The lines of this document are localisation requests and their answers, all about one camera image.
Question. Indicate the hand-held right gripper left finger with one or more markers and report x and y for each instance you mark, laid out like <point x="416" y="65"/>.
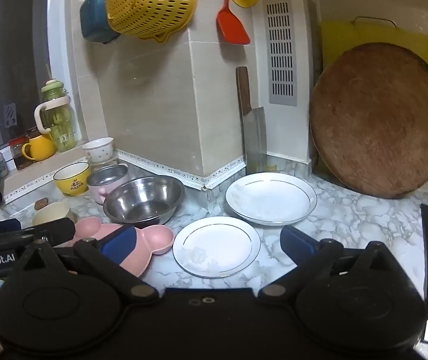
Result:
<point x="118" y="242"/>

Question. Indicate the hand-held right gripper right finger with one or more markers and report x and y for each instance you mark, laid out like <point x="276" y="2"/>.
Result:
<point x="296" y="242"/>

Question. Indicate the cream bowl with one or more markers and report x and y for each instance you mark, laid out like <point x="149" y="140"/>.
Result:
<point x="49" y="213"/>

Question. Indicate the pink bear-shaped plate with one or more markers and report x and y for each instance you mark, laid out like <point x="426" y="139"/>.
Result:
<point x="154" y="238"/>

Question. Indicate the large stainless steel bowl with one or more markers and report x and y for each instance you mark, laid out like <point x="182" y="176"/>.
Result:
<point x="142" y="202"/>

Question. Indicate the pink steel-lined bowl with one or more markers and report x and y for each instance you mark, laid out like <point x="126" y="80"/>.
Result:
<point x="98" y="193"/>

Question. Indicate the small brown object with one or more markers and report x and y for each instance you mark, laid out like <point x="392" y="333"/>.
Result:
<point x="41" y="203"/>

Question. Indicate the yellow printed bowl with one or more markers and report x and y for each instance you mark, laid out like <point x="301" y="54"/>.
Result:
<point x="73" y="185"/>

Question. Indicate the red-brown box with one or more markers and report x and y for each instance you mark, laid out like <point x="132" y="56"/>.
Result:
<point x="21" y="157"/>

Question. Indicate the yellow mug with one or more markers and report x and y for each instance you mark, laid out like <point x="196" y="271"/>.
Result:
<point x="39" y="148"/>

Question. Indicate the white dotted bowl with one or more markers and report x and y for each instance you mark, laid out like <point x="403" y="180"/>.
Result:
<point x="99" y="150"/>

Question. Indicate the grey vent grille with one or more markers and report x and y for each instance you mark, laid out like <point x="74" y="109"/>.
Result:
<point x="279" y="99"/>

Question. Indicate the round wooden cutting board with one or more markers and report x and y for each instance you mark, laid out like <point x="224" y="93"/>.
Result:
<point x="379" y="120"/>

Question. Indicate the window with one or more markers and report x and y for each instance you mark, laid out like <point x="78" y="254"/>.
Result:
<point x="15" y="45"/>

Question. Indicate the yellow plastic cutting board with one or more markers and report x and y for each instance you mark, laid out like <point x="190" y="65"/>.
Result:
<point x="337" y="37"/>

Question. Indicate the blue hanging pot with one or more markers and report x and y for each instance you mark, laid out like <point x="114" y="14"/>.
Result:
<point x="94" y="18"/>

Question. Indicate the orange spatula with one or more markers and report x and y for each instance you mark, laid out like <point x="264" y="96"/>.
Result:
<point x="232" y="26"/>

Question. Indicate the yellow plastic colander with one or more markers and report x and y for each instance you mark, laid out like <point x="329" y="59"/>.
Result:
<point x="150" y="3"/>

